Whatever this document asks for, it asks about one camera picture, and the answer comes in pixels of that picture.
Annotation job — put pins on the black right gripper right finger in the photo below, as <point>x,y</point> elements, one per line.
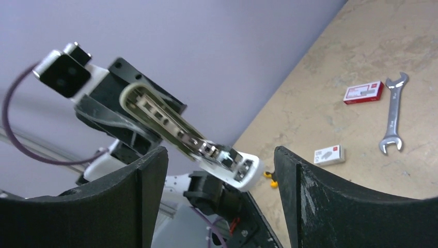
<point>324,210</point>

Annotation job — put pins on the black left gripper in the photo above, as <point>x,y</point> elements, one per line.
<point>102,111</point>

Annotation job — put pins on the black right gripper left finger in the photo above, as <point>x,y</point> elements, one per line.
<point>117,210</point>

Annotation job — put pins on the white staple box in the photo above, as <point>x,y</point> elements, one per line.
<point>329,155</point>

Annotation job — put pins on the green and white stapler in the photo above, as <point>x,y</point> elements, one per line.
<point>238,169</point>

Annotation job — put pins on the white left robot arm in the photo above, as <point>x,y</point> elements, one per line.
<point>244,224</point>

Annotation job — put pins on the yellow black pliers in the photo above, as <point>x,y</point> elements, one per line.
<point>272,177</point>

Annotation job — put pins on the red staple box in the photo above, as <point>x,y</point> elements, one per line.
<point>364,93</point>

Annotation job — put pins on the silver open-end wrench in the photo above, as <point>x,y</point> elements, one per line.
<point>391,136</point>

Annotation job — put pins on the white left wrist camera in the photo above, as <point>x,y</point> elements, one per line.
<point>69,72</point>

